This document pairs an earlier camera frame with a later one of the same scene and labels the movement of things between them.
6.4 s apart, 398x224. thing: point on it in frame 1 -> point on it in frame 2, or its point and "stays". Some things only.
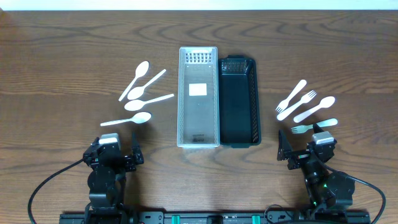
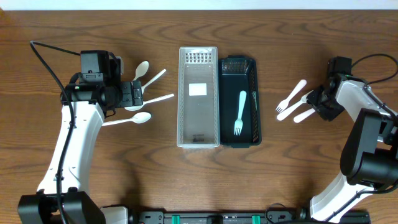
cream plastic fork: x=303 y=100 stays
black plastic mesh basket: x=239 y=112 stays
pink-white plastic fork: x=284 y=103 stays
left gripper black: x=115 y=159 -> x=137 y=93
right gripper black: x=285 y=153 -> x=313 y=98
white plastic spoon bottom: x=139 y=117 stays
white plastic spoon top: x=141 y=68 stays
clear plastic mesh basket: x=198 y=98 stays
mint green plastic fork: x=300 y=129 -> x=239 y=123
